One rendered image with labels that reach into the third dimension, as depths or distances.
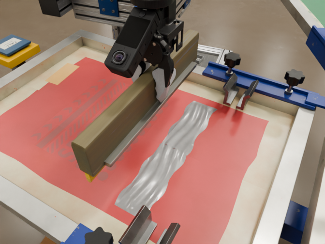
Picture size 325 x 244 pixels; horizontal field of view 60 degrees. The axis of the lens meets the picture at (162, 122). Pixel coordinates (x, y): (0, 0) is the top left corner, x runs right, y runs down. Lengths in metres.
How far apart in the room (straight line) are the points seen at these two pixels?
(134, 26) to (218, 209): 0.37
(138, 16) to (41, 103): 0.44
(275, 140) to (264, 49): 2.35
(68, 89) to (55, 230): 0.44
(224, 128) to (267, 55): 2.26
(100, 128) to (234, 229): 0.31
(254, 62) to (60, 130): 2.29
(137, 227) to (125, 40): 0.30
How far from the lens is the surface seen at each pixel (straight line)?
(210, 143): 0.68
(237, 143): 0.69
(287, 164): 0.64
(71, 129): 0.73
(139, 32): 0.46
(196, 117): 0.72
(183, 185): 0.60
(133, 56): 0.44
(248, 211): 0.59
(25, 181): 0.67
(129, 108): 0.49
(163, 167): 0.62
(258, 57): 2.88
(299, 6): 1.33
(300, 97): 0.80
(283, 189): 0.60
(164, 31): 0.51
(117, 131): 0.49
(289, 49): 3.13
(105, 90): 0.83
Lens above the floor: 1.46
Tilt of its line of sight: 45 degrees down
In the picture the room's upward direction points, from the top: straight up
